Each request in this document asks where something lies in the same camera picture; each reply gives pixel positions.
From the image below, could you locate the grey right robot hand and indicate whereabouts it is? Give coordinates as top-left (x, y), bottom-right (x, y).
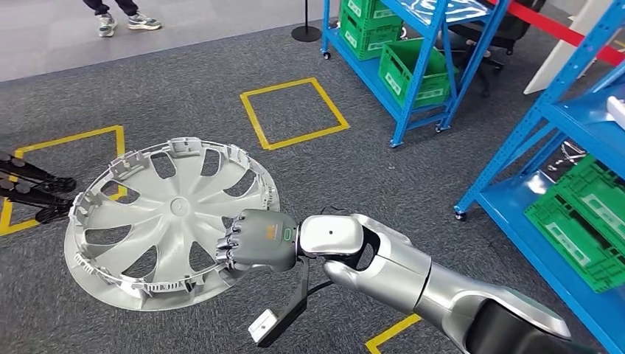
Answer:
top-left (215, 208), bottom-right (300, 274)

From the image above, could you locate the silver wheel hubcap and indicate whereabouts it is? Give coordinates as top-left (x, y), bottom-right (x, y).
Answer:
top-left (63, 137), bottom-right (282, 313)

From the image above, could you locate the blue metal shelf rack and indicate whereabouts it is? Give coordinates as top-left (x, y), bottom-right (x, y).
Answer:
top-left (321, 0), bottom-right (514, 148)
top-left (454, 0), bottom-right (625, 354)

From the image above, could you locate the person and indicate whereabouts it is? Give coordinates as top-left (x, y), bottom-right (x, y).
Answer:
top-left (82, 0), bottom-right (163, 38)

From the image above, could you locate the black office chair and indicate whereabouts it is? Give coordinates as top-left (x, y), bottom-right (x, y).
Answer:
top-left (447, 0), bottom-right (545, 96)

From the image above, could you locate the white board panel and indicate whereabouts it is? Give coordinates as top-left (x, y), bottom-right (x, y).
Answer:
top-left (523, 0), bottom-right (625, 97)

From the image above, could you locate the red barrier belt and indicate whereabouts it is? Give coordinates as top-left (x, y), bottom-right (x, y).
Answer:
top-left (487, 0), bottom-right (625, 67)

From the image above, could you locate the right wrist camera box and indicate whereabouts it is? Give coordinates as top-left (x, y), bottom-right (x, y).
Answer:
top-left (247, 257), bottom-right (312, 349)

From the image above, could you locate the black stanchion post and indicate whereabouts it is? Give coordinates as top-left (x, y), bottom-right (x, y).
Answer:
top-left (290, 0), bottom-right (322, 43)

